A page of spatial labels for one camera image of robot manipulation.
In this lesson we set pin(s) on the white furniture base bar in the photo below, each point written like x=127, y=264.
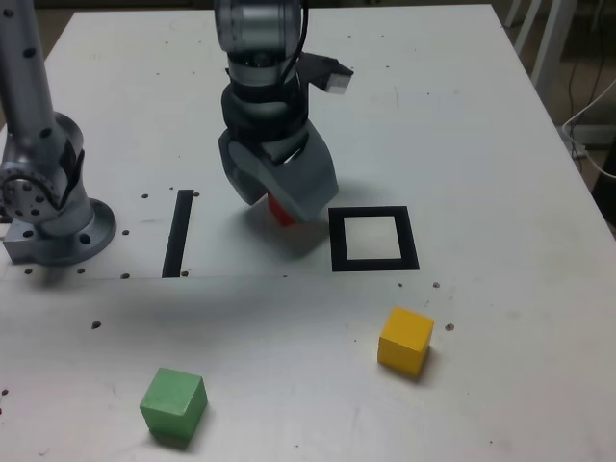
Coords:
x=597, y=135

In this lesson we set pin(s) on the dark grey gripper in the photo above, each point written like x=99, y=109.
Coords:
x=284, y=146

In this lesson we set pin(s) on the green cube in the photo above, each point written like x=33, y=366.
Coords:
x=173, y=404

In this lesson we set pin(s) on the white furniture leg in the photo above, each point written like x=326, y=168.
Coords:
x=527, y=24
x=512, y=12
x=553, y=38

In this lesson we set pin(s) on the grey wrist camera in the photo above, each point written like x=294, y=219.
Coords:
x=332, y=77

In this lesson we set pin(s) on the black tape square outline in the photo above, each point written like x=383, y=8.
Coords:
x=337, y=240

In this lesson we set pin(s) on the black box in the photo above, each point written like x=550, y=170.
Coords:
x=607, y=192

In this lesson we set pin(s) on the red cube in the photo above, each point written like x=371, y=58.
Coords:
x=279, y=212

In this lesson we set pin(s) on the black tape strip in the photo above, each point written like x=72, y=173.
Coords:
x=177, y=236

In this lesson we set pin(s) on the yellow cube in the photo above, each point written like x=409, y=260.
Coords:
x=404, y=341

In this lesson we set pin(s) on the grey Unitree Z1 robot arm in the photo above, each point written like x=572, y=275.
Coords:
x=255, y=24

